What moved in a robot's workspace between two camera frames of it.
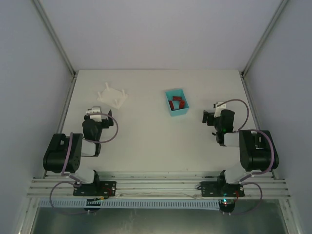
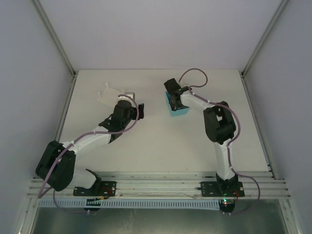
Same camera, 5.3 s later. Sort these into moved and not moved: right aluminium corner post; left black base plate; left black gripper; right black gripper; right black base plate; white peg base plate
Moved: right black gripper; left black gripper
Not moved: white peg base plate; right black base plate; right aluminium corner post; left black base plate
